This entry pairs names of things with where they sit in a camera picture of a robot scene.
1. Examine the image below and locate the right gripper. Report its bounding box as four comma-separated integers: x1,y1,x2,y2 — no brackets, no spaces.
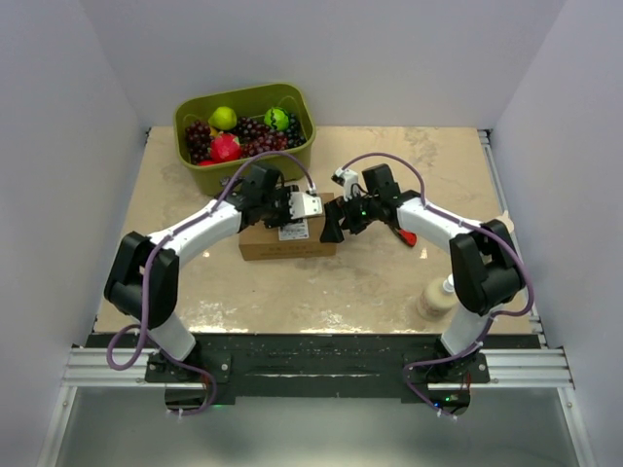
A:
321,189,380,243

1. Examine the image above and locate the brown cardboard express box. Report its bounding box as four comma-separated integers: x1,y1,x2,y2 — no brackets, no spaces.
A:
238,213,337,262

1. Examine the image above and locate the red black utility knife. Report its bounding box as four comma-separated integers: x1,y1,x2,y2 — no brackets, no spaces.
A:
392,228,418,248

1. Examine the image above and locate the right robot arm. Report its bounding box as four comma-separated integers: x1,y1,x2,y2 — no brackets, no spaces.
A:
320,164,533,390

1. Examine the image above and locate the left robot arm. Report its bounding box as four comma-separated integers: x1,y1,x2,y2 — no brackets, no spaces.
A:
103,163,301,387

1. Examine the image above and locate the dark red grape bunch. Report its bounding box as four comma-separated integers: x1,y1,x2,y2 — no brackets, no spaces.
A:
183,115,308,166

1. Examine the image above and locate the green striped ball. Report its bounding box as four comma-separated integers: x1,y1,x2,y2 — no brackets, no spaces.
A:
264,107,290,131

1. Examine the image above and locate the yellow-green pear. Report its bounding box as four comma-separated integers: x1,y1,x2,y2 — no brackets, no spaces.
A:
208,106,238,131

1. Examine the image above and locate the cream lotion pump bottle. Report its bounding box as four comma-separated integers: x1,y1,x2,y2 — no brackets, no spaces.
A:
417,274,458,321

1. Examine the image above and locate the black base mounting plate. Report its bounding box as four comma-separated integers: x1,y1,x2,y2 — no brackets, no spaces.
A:
87,332,544,414

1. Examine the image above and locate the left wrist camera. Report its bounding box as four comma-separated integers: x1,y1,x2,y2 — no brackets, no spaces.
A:
288,192,323,221

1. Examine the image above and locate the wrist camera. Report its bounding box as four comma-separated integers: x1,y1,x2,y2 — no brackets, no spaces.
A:
332,167,362,201
288,192,323,221

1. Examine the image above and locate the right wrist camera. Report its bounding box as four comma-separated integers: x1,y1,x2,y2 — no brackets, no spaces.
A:
332,167,362,201

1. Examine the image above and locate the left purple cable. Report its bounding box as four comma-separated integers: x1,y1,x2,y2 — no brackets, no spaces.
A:
105,150,317,422

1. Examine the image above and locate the aluminium frame rail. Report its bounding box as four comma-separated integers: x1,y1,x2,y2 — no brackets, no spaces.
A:
62,126,572,388

